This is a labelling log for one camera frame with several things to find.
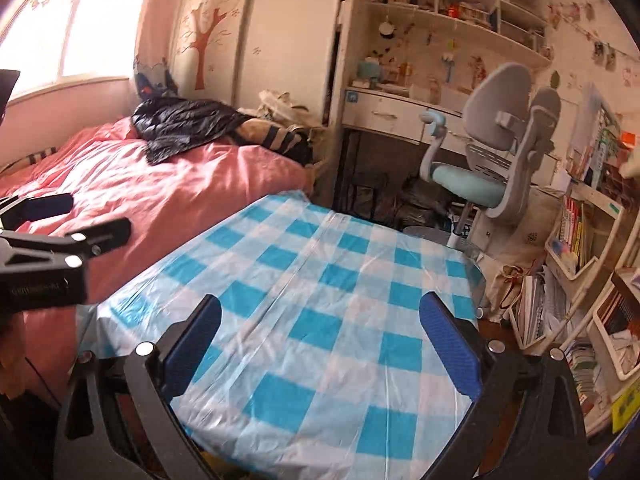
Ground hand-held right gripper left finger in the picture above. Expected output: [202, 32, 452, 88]
[52, 294, 223, 480]

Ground beige canvas bag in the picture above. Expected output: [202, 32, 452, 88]
[257, 89, 321, 126]

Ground canvas tote with red handles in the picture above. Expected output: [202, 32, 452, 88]
[487, 260, 536, 321]

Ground striped pillow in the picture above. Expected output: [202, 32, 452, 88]
[0, 147, 58, 172]

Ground white tote bag tree logo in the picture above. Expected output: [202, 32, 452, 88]
[500, 190, 557, 271]

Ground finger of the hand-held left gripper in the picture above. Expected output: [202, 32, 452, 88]
[0, 217, 132, 273]
[0, 192, 75, 231]

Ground blue white checked tablecloth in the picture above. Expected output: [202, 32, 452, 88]
[95, 192, 486, 480]

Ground window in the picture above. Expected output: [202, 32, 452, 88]
[0, 0, 161, 103]

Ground stack of white papers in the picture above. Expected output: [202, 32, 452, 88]
[515, 262, 586, 346]

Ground pink blanket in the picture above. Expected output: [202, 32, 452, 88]
[0, 117, 316, 401]

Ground blue whale print cushion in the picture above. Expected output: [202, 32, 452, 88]
[134, 55, 178, 101]

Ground white drawer cabinet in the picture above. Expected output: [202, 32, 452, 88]
[470, 207, 503, 258]

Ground black shiny jacket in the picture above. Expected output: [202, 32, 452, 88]
[131, 97, 256, 165]

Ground beige black striped cloth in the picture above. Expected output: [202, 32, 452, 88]
[235, 120, 317, 167]

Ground grey teal office chair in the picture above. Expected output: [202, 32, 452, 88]
[402, 62, 562, 252]

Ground row of colourful thin books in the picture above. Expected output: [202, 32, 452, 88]
[570, 340, 617, 417]

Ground cream book rack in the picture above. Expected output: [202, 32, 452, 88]
[510, 80, 640, 441]

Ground row of red white books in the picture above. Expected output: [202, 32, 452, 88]
[557, 195, 596, 268]

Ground white desk hutch shelves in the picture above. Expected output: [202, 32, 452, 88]
[345, 0, 555, 91]

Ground white desk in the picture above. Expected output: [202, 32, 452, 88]
[330, 85, 566, 211]

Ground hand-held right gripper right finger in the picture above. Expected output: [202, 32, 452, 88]
[420, 290, 588, 480]

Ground row of tall books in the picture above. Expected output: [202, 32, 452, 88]
[567, 85, 632, 181]

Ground white wardrobe with tree print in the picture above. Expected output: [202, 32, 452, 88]
[170, 0, 348, 123]

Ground hanging photo string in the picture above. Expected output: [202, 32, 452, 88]
[547, 0, 632, 72]

